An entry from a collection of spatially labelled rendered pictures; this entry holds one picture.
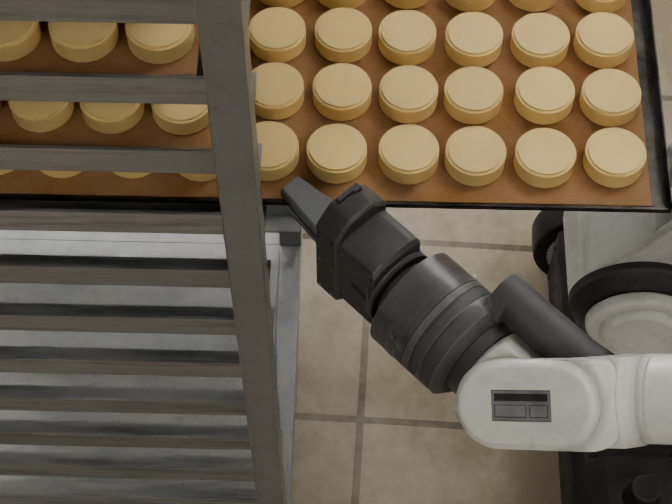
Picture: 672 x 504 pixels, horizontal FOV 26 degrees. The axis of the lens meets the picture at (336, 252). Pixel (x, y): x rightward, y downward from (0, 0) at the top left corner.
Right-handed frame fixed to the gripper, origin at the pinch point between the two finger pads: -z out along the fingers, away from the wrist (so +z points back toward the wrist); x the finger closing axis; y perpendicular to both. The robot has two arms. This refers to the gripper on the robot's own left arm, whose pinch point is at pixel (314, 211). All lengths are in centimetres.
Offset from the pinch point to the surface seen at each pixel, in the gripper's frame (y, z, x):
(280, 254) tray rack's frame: -24, -34, -74
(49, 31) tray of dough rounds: 10.7, -16.7, 16.8
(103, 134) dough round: 9.8, -13.8, 6.1
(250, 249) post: 5.9, -1.2, -0.8
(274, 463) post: 5.5, -1.1, -44.9
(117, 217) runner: 11.6, -11.2, -1.1
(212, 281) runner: 6.6, -6.2, -11.4
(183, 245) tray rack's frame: -15, -44, -74
